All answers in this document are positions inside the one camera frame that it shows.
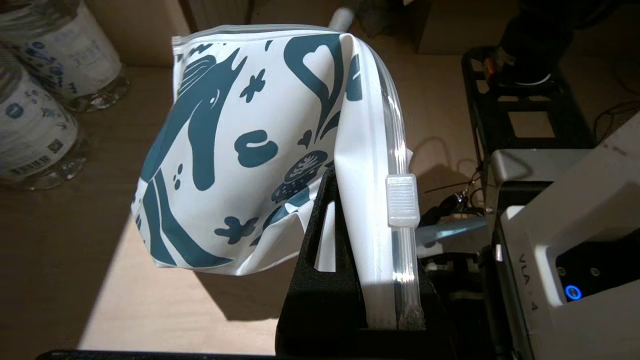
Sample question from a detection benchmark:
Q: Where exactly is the black robot torso column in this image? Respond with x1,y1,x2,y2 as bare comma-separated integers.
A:
492,0,640,87

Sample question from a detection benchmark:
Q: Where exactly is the black metal rack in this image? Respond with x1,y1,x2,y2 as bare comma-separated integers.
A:
460,46,597,168

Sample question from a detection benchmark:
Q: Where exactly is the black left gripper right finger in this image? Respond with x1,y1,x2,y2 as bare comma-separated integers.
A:
368,266,454,357

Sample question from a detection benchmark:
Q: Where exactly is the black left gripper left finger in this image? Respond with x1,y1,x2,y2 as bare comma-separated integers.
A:
276,167,370,357

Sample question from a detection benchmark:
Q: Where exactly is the white floral plastic bag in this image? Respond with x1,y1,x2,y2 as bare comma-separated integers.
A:
130,23,421,331

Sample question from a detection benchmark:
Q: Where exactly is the white robot panel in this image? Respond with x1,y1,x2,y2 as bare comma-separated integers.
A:
492,112,640,360

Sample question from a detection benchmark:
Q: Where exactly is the clear plastic water bottle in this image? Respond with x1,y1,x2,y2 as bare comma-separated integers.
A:
0,47,92,192
0,0,129,114

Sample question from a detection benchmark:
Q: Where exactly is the silver metal box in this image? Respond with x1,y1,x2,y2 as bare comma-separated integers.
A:
486,148,594,213

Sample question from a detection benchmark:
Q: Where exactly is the beige wooden shelf cabinet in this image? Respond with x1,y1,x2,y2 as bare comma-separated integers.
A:
0,0,481,357

